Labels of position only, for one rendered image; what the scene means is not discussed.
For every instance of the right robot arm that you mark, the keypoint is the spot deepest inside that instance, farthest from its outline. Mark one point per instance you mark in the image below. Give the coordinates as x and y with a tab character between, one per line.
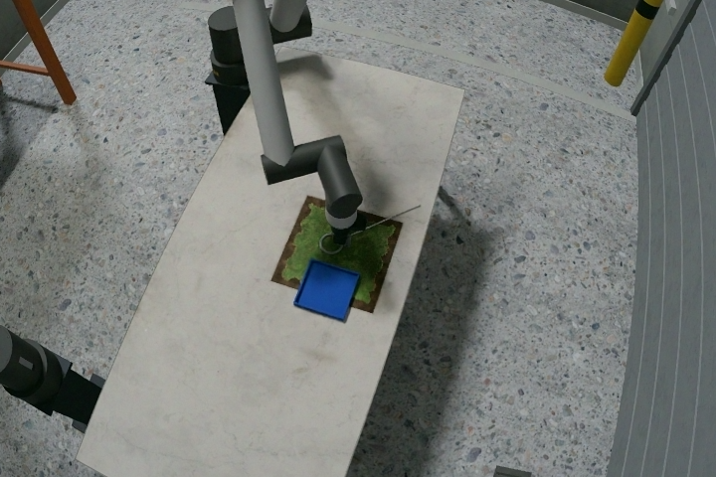
34	374

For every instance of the green grass mat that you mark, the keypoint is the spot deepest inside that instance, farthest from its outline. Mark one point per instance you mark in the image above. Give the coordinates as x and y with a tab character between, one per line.
369	254

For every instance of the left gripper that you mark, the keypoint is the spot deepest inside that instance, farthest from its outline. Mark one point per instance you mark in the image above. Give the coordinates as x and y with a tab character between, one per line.
342	227

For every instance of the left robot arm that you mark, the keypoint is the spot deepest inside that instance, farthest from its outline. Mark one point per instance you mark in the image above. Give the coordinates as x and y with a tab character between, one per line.
249	56

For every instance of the blue tray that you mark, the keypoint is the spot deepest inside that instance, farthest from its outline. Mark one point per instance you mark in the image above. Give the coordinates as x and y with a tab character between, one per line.
326	287

